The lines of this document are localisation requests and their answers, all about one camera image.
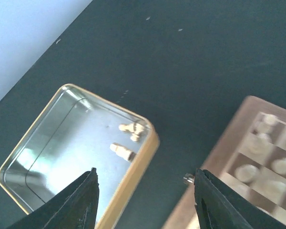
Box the white chess bishop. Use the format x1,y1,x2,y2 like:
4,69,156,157
235,164,259,183

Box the metal board clasp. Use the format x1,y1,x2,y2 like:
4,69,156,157
183,173,194,185

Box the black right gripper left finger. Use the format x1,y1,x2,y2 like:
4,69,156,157
9,168,100,229

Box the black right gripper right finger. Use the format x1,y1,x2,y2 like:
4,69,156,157
194,169,286,229

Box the yellow tin box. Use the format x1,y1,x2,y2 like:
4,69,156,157
0,84,159,229

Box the white pawn lying in tin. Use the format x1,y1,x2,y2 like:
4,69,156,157
130,134,140,142

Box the white chess rook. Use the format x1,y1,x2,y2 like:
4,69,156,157
255,114,278,134

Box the wooden chess board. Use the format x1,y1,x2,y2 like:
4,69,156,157
162,95,286,229

